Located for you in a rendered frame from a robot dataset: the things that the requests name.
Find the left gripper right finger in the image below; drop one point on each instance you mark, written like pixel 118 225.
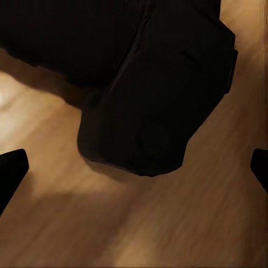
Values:
pixel 259 166

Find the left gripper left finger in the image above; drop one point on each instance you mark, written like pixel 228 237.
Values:
pixel 13 168

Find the digital camera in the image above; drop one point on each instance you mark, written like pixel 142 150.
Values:
pixel 155 70

